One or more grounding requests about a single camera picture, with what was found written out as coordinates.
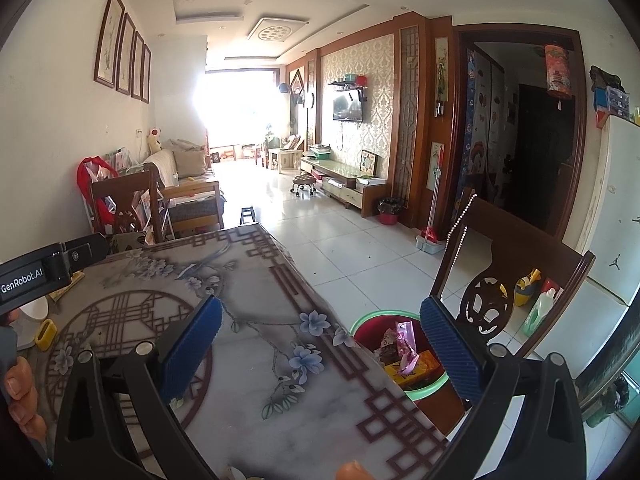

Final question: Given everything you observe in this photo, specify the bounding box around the white refrigerator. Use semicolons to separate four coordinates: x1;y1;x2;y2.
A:
570;115;640;376

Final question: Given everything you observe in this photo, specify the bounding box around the wall television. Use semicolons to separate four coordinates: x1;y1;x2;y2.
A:
332;92;364;123

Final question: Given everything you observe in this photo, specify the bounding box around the person's left hand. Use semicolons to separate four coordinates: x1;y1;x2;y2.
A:
2;360;48;453

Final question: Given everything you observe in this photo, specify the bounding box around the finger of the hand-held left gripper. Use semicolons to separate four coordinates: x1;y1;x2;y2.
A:
62;233;110;283

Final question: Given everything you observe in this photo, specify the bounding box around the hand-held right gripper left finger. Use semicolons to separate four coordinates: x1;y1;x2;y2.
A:
52;294;223;480

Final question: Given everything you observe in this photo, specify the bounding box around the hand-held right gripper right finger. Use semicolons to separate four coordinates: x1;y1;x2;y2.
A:
420;296;588;480

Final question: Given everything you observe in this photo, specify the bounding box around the yellow plastic bottle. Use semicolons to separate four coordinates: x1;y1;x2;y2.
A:
514;269;543;308

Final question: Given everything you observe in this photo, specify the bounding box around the yellow juice box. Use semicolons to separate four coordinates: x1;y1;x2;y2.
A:
385;350;443;388

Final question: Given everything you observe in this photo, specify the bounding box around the television cabinet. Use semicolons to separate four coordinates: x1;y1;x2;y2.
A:
299;155;388;218

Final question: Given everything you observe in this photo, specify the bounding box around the red paper lantern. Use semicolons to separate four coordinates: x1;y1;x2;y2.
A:
544;42;573;111

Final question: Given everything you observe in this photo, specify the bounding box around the wheeled stool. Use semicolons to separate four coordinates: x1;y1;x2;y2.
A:
290;172;318;198

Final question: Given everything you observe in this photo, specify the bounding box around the yellow booklet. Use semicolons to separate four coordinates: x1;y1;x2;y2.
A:
47;271;86;302

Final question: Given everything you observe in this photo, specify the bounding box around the red bag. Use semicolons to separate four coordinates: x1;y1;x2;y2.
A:
76;156;121;228

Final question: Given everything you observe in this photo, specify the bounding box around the framed flower picture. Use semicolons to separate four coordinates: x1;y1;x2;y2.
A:
429;141;445;183

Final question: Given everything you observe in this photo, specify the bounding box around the red green plastic basin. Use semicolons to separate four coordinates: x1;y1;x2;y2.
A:
349;310;450;403

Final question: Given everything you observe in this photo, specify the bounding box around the framed wall picture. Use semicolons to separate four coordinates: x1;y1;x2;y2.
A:
131;31;146;101
116;12;137;96
93;0;126;90
141;44;152;105

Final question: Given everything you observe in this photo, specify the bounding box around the floral chair cushion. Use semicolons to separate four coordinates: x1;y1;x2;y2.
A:
107;232;151;253

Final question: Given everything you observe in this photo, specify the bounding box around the wall shelf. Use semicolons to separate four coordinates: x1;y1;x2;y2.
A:
327;74;371;103

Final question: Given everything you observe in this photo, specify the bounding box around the broom with dustpan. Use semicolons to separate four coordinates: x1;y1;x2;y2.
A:
416;152;446;255

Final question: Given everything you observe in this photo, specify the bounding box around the red trash bin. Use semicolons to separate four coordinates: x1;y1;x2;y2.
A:
377;197;405;226

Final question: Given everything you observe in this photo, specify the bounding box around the white desk lamp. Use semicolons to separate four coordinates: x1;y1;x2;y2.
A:
10;294;51;352

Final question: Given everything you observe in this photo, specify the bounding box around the pink plastic bag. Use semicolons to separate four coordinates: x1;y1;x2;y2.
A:
395;321;420;376

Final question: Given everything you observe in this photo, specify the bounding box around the wooden sofa with cushions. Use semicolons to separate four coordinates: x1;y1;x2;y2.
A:
142;137;226;233

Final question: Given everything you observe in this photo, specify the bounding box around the yellow oval holder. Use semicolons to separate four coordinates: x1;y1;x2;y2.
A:
34;319;58;352

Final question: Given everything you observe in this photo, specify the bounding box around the carved wooden chair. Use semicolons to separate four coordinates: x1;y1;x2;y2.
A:
91;162;167;246
429;187;597;361

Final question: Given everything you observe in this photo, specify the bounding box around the diamond wall ornament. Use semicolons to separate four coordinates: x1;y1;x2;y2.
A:
289;70;307;106

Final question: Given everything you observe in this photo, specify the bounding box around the ceiling lamp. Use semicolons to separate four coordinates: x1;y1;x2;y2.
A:
246;17;308;43

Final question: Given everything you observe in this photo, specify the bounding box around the stack of storage boxes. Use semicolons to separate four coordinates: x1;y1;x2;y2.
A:
589;64;640;126

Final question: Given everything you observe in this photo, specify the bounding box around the green detergent bottle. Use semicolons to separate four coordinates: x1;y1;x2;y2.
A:
520;287;558;338

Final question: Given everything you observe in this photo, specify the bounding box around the white bead string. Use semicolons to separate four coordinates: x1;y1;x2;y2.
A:
446;191;477;281

